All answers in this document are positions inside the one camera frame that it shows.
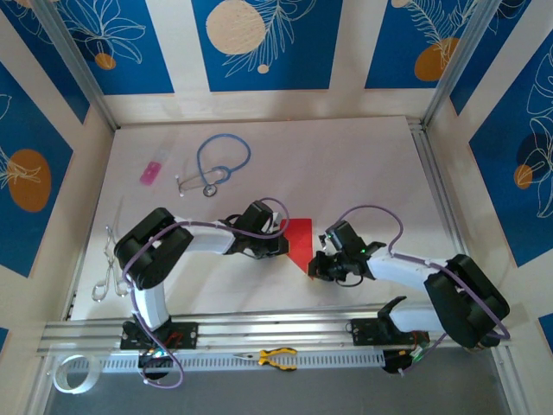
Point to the red paper sheet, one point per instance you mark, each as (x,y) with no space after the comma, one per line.
(300,242)

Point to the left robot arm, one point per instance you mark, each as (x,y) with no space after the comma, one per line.
(151,250)

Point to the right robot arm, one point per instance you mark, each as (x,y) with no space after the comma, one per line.
(466,302)

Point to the blue stethoscope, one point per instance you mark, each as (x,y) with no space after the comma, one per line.
(210,189)

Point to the yellow black pliers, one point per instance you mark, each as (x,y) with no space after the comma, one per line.
(264,357)

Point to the pink capped clear tube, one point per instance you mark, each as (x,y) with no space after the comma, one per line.
(150,173)

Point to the black electronics module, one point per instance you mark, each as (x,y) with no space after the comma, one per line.
(155,361)
(395,363)

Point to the metal tongs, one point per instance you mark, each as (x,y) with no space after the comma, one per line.
(112,259)

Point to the black capped bottle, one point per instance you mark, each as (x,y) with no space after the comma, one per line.
(475,348)

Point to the clear tape roll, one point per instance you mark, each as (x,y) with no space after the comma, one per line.
(94,375)

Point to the aluminium mounting rail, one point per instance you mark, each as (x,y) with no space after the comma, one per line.
(281,328)

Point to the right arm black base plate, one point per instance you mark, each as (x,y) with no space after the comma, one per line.
(367,333)

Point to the aluminium side rail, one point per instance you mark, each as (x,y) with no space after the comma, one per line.
(432,173)

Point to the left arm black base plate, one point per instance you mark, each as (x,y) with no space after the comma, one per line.
(186,335)

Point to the aluminium frame post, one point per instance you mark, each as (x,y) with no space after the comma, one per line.
(73,65)
(453,56)

